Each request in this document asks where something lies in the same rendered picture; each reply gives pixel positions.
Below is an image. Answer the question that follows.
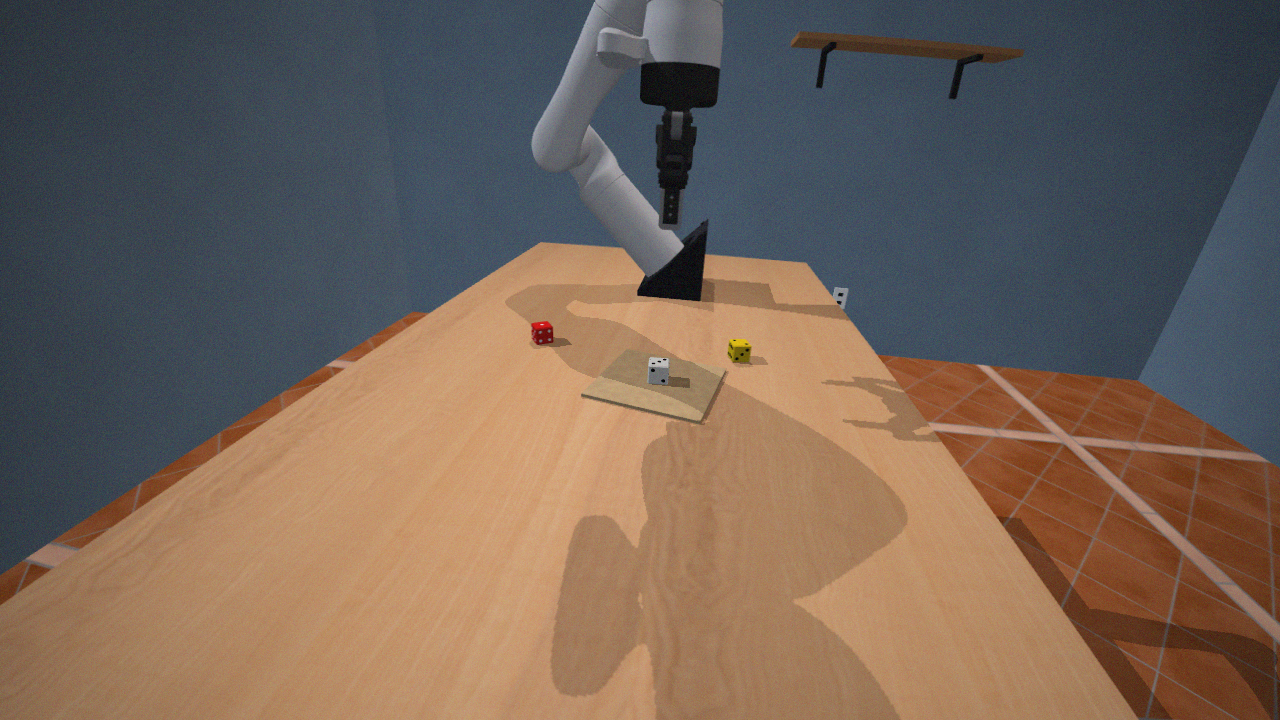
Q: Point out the red die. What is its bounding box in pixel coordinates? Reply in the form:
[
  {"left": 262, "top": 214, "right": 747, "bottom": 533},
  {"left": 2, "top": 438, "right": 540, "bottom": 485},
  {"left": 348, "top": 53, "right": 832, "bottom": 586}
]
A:
[{"left": 531, "top": 322, "right": 553, "bottom": 345}]

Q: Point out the yellow die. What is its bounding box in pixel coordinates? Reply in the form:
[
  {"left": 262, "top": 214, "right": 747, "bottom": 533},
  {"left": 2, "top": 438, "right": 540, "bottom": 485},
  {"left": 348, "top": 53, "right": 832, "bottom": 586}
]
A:
[{"left": 727, "top": 340, "right": 753, "bottom": 363}]

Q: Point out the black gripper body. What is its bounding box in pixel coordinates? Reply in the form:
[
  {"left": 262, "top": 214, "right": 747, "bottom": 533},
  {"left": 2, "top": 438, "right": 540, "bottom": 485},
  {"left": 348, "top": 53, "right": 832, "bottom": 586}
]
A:
[{"left": 640, "top": 61, "right": 721, "bottom": 111}]

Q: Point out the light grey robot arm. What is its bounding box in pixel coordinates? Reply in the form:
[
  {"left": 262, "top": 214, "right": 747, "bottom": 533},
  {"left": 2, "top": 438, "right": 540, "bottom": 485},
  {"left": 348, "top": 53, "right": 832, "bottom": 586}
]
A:
[{"left": 532, "top": 0, "right": 723, "bottom": 277}]

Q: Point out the white die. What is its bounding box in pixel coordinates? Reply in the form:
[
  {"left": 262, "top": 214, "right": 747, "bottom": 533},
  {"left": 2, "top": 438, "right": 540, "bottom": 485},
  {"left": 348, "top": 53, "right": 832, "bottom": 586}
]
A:
[{"left": 646, "top": 357, "right": 669, "bottom": 386}]

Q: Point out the tan square mat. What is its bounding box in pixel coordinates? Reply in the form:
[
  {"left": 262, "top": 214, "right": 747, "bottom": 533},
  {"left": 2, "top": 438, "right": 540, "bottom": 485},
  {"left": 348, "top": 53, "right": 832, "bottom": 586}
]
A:
[{"left": 581, "top": 348, "right": 726, "bottom": 424}]

